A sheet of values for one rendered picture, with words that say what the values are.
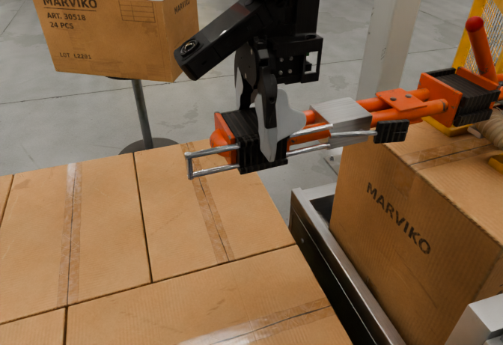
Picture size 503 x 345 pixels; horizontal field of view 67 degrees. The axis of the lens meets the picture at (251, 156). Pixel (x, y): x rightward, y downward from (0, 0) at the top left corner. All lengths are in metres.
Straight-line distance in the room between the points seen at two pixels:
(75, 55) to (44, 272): 1.11
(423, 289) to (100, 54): 1.58
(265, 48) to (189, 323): 0.69
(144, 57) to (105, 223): 0.84
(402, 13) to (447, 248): 1.29
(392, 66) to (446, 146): 1.15
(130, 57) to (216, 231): 0.99
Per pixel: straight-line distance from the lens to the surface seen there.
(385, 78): 1.93
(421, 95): 0.67
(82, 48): 1.93
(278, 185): 2.10
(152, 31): 1.72
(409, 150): 0.77
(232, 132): 0.48
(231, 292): 0.98
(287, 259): 1.05
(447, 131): 0.84
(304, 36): 0.45
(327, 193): 1.17
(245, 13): 0.43
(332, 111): 0.55
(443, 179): 0.72
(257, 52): 0.43
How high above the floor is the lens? 1.36
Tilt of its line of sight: 36 degrees down
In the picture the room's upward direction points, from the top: straight up
